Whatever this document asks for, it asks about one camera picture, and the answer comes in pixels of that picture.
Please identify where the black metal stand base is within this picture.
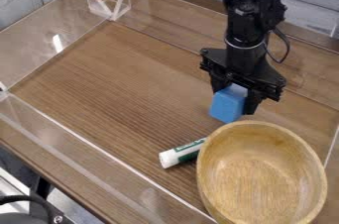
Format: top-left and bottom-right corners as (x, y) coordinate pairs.
(0, 201), (76, 224)

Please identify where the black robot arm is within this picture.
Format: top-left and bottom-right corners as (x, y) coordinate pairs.
(200, 0), (285, 115)

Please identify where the brown wooden bowl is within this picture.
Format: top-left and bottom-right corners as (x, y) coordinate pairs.
(196, 121), (328, 224)

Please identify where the white green glue stick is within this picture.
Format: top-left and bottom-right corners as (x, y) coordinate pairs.
(158, 138), (206, 168)

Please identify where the blue rectangular block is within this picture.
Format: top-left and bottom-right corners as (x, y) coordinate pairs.
(209, 84), (248, 124)

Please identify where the clear acrylic barrier wall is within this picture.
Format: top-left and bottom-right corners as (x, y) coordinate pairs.
(0, 0), (339, 224)

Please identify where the black cable loop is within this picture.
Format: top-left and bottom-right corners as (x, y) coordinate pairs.
(0, 194), (58, 224)

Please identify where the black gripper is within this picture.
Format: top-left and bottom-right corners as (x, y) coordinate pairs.
(200, 49), (285, 115)

